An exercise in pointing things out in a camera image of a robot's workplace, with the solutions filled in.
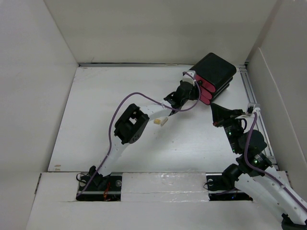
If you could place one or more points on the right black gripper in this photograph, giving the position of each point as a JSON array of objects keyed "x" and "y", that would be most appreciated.
[{"x": 221, "y": 115}]

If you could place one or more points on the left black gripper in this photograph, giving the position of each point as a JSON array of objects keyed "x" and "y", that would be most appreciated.
[{"x": 195, "y": 91}]

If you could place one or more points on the yellow white eraser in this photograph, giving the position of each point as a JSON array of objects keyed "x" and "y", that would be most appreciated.
[{"x": 160, "y": 121}]

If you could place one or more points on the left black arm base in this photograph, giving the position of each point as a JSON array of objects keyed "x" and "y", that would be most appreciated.
[{"x": 107, "y": 189}]

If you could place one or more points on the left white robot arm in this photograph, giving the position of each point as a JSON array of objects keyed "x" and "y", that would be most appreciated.
[{"x": 131, "y": 124}]

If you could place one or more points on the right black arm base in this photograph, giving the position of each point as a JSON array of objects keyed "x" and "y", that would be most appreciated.
[{"x": 218, "y": 191}]

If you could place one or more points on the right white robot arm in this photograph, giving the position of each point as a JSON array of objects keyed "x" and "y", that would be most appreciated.
[{"x": 253, "y": 173}]

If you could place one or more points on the black drawer cabinet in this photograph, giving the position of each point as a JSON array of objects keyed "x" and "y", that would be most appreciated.
[{"x": 216, "y": 70}]

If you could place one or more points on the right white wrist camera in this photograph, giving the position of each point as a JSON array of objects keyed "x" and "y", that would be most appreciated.
[{"x": 252, "y": 109}]

